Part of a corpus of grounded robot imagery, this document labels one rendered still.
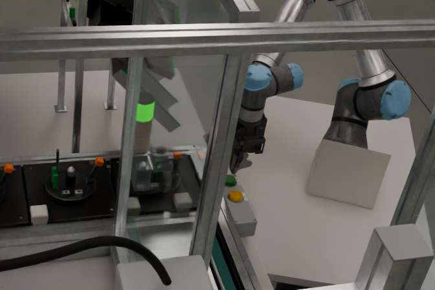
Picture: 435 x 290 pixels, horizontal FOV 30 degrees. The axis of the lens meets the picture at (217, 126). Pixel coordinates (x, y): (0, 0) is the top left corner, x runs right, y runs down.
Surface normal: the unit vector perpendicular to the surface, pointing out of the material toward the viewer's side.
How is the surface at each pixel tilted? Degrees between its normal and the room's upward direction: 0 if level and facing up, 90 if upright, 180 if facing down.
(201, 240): 90
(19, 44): 90
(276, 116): 0
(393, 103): 61
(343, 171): 90
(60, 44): 90
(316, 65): 0
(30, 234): 0
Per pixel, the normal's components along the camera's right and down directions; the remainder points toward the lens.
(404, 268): 0.28, 0.61
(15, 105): 0.15, -0.79
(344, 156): -0.18, 0.57
